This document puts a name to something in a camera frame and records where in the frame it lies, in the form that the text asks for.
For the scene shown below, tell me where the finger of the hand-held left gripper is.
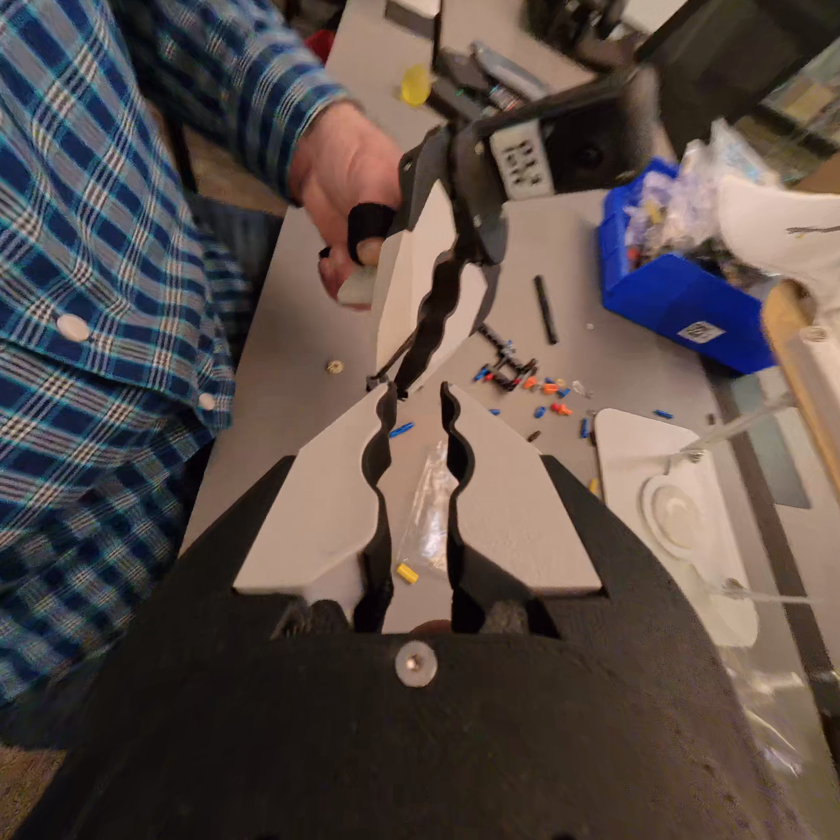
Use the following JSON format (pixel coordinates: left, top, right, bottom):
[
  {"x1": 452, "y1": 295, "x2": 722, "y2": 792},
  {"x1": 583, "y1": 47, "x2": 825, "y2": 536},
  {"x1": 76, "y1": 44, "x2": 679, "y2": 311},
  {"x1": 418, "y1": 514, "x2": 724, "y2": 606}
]
[
  {"x1": 374, "y1": 187, "x2": 460, "y2": 388},
  {"x1": 392, "y1": 249, "x2": 503, "y2": 401}
]

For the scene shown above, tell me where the black lego frame assembly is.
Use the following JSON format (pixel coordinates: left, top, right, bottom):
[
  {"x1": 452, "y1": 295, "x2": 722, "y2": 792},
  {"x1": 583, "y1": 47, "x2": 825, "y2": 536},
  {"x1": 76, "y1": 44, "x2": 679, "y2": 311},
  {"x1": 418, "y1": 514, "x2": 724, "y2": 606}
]
[{"x1": 476, "y1": 322, "x2": 540, "y2": 395}]

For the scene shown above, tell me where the clear plastic dome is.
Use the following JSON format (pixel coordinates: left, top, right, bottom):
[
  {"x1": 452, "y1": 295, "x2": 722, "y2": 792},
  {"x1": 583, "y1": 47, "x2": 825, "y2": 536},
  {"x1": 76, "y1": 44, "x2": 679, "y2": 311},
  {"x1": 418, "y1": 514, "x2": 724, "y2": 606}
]
[{"x1": 650, "y1": 486, "x2": 702, "y2": 546}]

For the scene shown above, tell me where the clear bag of lego parts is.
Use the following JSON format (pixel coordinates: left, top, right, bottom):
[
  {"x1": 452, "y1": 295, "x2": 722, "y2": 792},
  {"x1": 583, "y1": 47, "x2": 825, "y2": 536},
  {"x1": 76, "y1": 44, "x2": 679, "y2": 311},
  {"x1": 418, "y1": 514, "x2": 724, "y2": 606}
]
[{"x1": 715, "y1": 646, "x2": 828, "y2": 795}]

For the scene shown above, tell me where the person's left forearm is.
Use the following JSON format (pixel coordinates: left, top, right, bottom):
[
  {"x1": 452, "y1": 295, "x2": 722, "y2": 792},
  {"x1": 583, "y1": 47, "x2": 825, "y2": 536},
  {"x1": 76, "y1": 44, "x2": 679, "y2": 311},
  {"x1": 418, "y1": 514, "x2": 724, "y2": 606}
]
[{"x1": 108, "y1": 0, "x2": 361, "y2": 204}]

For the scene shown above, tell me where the blue plastic bin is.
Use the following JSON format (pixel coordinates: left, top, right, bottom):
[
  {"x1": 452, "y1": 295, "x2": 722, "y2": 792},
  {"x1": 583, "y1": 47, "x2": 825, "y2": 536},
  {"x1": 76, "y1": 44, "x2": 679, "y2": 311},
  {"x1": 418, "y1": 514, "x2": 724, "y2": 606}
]
[{"x1": 598, "y1": 157, "x2": 778, "y2": 376}]

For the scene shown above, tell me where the small clear plastic bag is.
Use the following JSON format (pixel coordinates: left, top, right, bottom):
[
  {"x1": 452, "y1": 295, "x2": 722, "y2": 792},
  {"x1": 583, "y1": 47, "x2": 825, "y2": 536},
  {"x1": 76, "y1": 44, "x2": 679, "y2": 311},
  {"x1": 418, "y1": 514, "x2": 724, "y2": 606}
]
[{"x1": 394, "y1": 440, "x2": 460, "y2": 580}]

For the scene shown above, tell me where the black lego axle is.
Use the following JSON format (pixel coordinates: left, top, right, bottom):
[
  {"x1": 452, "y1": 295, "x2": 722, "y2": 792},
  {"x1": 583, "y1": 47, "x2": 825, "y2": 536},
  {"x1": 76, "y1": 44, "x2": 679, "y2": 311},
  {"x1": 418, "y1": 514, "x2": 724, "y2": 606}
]
[{"x1": 366, "y1": 331, "x2": 421, "y2": 389}]

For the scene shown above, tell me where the yellow round object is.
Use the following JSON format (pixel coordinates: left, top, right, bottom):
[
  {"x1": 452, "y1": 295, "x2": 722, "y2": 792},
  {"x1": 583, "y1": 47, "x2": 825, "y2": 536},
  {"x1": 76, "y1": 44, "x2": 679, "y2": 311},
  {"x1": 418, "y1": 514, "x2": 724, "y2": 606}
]
[{"x1": 399, "y1": 63, "x2": 434, "y2": 108}]

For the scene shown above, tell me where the dark box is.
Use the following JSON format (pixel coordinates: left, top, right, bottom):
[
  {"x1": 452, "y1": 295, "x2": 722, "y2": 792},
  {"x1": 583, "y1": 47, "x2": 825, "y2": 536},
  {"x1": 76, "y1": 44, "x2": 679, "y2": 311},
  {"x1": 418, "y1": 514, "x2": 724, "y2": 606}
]
[{"x1": 637, "y1": 0, "x2": 840, "y2": 116}]

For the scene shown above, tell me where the bundle of clear bags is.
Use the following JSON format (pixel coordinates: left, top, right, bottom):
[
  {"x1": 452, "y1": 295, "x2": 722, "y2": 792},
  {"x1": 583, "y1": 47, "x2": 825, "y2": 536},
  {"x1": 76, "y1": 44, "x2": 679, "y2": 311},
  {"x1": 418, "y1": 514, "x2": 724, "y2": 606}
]
[{"x1": 620, "y1": 118, "x2": 772, "y2": 290}]

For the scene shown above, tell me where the blue plaid shirt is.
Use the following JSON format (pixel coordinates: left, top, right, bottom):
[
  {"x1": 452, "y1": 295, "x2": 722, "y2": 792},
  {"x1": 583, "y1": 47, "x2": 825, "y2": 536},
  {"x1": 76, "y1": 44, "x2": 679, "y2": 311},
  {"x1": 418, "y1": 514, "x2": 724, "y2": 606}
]
[{"x1": 0, "y1": 0, "x2": 263, "y2": 749}]

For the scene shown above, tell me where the black flat remote bar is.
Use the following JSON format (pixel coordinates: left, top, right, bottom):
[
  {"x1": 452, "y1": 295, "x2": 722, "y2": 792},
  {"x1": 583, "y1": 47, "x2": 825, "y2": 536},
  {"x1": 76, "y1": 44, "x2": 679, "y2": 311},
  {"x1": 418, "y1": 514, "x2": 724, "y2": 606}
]
[{"x1": 533, "y1": 274, "x2": 560, "y2": 347}]

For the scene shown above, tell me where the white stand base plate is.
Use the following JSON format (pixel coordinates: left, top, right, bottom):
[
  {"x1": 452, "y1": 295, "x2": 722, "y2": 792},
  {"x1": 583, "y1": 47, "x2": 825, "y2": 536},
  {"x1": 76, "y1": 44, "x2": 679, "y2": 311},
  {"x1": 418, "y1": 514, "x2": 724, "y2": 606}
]
[{"x1": 592, "y1": 407, "x2": 762, "y2": 649}]

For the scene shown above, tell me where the person's left hand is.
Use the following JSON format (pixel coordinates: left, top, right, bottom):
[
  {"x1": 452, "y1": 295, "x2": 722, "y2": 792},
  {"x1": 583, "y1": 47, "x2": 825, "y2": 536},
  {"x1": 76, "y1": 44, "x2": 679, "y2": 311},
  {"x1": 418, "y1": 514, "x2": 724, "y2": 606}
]
[{"x1": 289, "y1": 104, "x2": 404, "y2": 303}]

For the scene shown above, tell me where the grey cylinder tool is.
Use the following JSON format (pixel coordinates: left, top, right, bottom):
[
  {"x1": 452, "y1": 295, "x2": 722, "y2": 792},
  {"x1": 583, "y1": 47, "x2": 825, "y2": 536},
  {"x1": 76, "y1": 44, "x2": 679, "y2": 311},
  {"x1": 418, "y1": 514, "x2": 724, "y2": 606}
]
[{"x1": 471, "y1": 41, "x2": 549, "y2": 93}]

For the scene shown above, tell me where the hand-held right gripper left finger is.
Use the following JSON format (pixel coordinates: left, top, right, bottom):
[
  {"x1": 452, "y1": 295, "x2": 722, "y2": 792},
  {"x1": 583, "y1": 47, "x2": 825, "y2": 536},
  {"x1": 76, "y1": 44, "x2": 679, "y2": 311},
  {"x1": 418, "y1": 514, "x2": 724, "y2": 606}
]
[{"x1": 231, "y1": 382, "x2": 400, "y2": 634}]

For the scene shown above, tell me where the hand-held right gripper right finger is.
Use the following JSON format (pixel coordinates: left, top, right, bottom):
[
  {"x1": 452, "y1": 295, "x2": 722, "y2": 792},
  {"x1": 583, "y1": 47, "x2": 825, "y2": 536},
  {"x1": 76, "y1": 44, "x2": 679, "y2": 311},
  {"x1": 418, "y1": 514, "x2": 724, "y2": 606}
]
[{"x1": 440, "y1": 381, "x2": 603, "y2": 634}]

